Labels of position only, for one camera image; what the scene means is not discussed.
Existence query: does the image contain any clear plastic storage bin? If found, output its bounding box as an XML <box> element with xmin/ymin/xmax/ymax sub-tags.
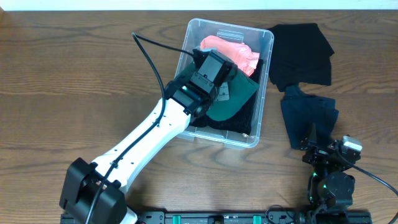
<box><xmin>177</xmin><ymin>18</ymin><xmax>274</xmax><ymax>149</ymax></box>

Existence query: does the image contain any green garment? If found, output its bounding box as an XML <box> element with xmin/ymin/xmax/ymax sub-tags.
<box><xmin>177</xmin><ymin>62</ymin><xmax>260</xmax><ymax>122</ymax></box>

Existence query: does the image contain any dark teal garment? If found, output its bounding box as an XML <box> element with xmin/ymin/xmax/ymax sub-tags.
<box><xmin>280</xmin><ymin>85</ymin><xmax>339</xmax><ymax>150</ymax></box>

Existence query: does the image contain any black knit garment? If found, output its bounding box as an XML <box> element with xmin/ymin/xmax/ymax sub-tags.
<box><xmin>191</xmin><ymin>60</ymin><xmax>264</xmax><ymax>134</ymax></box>

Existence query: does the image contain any pink garment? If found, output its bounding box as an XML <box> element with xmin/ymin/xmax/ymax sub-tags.
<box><xmin>200</xmin><ymin>35</ymin><xmax>260</xmax><ymax>77</ymax></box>

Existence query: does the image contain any black cloth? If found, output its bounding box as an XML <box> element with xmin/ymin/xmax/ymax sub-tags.
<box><xmin>269</xmin><ymin>23</ymin><xmax>335</xmax><ymax>92</ymax></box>

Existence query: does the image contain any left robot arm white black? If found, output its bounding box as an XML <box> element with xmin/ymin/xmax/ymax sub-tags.
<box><xmin>59</xmin><ymin>50</ymin><xmax>238</xmax><ymax>223</ymax></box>

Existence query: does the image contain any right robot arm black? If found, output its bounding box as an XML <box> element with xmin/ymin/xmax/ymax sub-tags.
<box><xmin>300</xmin><ymin>124</ymin><xmax>363</xmax><ymax>216</ymax></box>

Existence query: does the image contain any black mounting rail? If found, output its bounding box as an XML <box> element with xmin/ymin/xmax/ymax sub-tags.
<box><xmin>136</xmin><ymin>210</ymin><xmax>373</xmax><ymax>224</ymax></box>

